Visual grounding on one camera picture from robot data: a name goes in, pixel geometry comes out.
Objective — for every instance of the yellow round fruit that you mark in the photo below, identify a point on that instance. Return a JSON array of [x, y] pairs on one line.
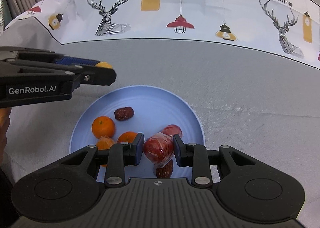
[[104, 65]]

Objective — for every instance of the orange mandarin behind finger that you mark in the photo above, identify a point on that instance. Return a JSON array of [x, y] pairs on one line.
[[127, 137]]

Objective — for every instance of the light blue round plate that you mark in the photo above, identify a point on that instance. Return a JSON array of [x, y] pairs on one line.
[[154, 108]]

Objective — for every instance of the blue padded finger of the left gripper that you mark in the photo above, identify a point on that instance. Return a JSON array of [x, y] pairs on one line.
[[76, 61]]

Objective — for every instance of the bare left hand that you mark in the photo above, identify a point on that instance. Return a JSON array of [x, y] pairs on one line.
[[4, 125]]

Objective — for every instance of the large orange mandarin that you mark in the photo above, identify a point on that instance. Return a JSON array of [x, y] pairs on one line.
[[103, 126]]

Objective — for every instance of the red fruit in plate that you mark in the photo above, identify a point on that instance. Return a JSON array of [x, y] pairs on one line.
[[172, 130]]

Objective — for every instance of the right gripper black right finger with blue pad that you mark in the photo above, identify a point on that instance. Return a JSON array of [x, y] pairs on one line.
[[234, 166]]

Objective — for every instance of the red apple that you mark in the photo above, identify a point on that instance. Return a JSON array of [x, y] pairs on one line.
[[159, 148]]

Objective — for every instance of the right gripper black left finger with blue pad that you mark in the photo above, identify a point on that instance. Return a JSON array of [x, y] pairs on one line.
[[89, 159]]

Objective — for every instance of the dark red jujube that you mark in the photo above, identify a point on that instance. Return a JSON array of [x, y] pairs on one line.
[[124, 113], [164, 171]]

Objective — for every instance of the peeled orange mandarin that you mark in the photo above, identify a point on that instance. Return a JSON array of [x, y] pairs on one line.
[[104, 143]]

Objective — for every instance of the dark red jujube front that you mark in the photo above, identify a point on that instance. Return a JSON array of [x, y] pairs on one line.
[[164, 171]]

